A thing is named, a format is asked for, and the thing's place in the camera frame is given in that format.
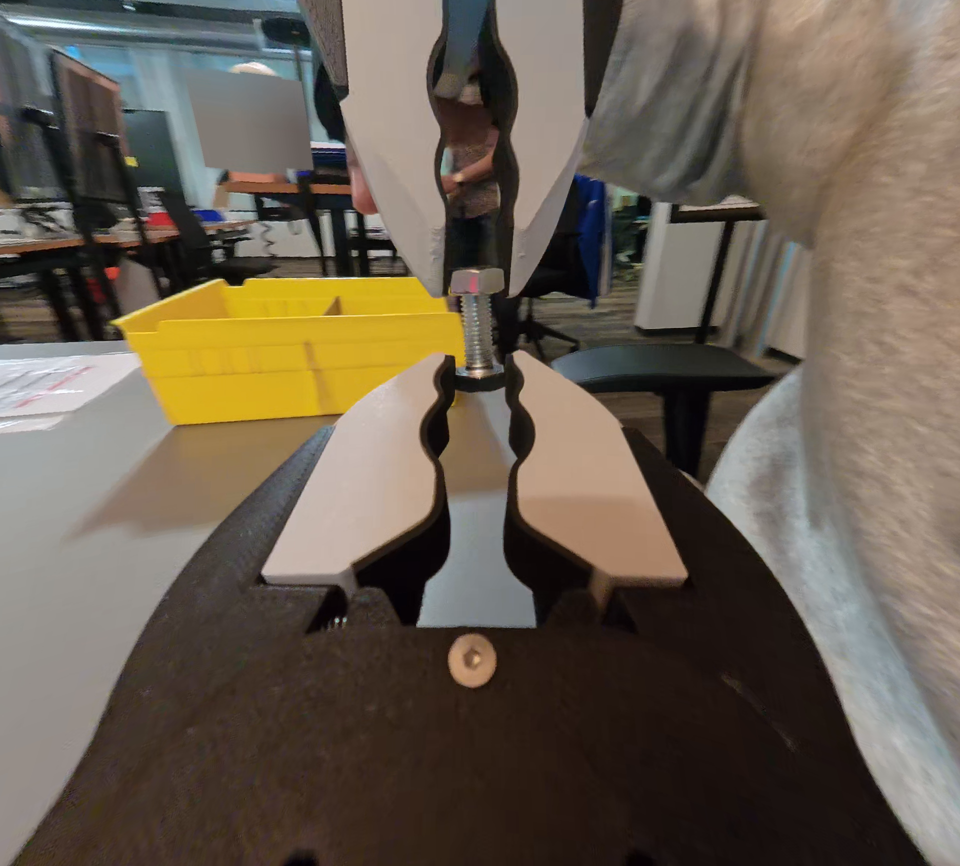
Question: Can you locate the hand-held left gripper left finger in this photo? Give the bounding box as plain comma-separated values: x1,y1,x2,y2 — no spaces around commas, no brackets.
259,353,458,591

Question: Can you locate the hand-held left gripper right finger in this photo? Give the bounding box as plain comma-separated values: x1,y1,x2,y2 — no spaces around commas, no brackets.
502,350,690,595

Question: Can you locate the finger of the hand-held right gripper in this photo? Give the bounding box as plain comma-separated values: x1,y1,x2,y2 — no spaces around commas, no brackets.
491,0,590,297
336,0,451,299

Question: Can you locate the yellow plastic bin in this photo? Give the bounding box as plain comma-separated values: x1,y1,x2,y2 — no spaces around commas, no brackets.
112,277,466,426

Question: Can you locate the silver hex bolt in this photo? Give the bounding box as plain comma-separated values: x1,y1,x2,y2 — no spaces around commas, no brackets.
451,267,505,374

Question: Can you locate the grey desk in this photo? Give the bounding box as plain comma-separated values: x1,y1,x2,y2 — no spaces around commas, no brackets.
0,339,537,852

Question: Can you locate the person's right hand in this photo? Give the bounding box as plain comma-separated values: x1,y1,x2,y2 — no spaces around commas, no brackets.
346,138,381,216

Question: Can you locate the wooden top table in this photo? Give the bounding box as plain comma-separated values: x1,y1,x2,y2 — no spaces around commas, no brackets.
223,170,399,276
0,219,256,344

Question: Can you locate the black chair armrest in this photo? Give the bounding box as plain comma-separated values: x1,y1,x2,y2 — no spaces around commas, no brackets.
551,342,777,481

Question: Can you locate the blue jacket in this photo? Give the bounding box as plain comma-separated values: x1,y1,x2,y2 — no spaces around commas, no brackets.
558,172,610,305

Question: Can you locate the black office chair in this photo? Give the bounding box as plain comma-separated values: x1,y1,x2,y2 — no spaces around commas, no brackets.
161,189,279,284
495,176,601,359

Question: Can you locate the white cabinet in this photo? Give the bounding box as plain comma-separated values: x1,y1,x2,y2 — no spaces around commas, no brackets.
633,202,813,359

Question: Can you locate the dark computer monitor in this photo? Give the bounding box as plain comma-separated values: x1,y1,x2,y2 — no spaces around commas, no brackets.
120,108,185,196
48,48,129,203

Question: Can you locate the person's beige sweatshirt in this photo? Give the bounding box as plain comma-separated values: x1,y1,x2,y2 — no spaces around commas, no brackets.
705,131,960,866

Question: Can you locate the white paper sheet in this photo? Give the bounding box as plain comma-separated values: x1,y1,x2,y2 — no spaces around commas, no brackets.
0,354,130,432

